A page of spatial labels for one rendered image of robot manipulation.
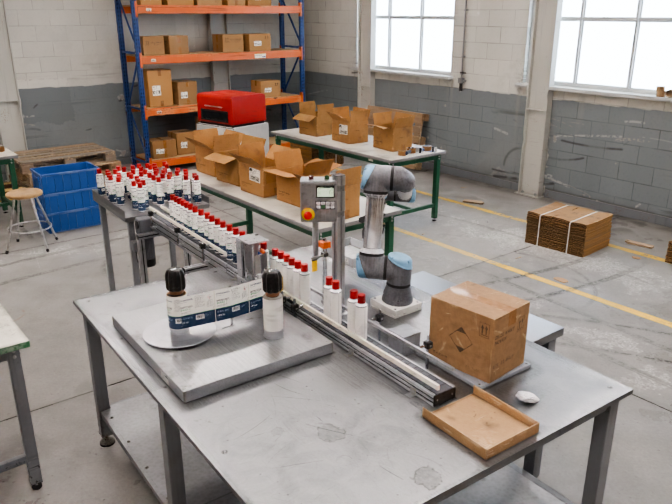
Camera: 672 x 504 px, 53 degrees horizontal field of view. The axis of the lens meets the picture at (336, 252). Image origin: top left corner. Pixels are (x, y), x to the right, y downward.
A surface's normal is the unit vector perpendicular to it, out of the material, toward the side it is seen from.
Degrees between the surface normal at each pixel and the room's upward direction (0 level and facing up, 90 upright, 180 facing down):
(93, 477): 0
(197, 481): 0
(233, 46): 92
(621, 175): 90
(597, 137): 90
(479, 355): 90
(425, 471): 0
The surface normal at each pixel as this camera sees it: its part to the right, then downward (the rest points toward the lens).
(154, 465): 0.01, -0.94
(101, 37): 0.62, 0.26
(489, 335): -0.73, 0.23
